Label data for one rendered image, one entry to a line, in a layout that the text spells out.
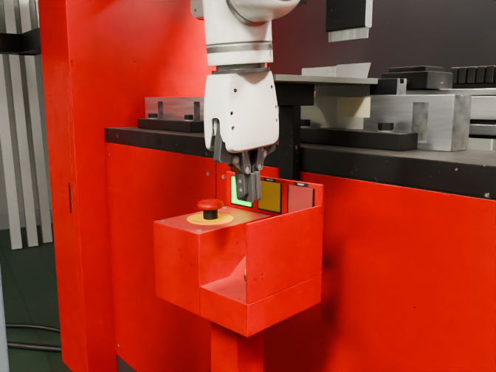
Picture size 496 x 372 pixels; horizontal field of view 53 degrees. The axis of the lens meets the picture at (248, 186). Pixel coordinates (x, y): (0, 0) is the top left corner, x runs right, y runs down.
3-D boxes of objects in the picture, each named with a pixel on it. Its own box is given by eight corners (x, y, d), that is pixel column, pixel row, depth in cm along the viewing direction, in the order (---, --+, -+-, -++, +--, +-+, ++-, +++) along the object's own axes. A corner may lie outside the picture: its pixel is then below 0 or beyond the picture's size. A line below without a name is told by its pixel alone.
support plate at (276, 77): (208, 83, 91) (208, 77, 91) (308, 85, 108) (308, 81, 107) (275, 80, 77) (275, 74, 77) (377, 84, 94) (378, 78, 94)
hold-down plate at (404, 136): (278, 140, 107) (278, 126, 106) (296, 139, 110) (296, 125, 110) (400, 151, 84) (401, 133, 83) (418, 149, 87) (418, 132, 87)
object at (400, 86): (315, 95, 106) (316, 81, 106) (325, 95, 108) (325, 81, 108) (396, 94, 91) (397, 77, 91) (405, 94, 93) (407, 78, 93)
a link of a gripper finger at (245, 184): (237, 150, 67) (240, 198, 69) (219, 154, 65) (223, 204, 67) (254, 152, 65) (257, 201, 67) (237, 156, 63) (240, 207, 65)
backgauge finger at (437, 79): (338, 88, 108) (339, 65, 107) (407, 90, 124) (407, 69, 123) (385, 87, 99) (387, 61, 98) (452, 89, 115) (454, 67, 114)
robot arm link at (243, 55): (240, 46, 69) (242, 69, 70) (192, 47, 63) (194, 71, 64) (288, 41, 64) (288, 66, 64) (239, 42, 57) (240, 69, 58)
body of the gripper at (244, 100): (246, 62, 70) (251, 141, 72) (190, 64, 63) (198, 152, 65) (288, 58, 65) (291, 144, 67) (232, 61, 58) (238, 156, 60)
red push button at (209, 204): (192, 222, 77) (191, 199, 76) (211, 218, 80) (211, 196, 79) (209, 227, 74) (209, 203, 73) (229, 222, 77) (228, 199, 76)
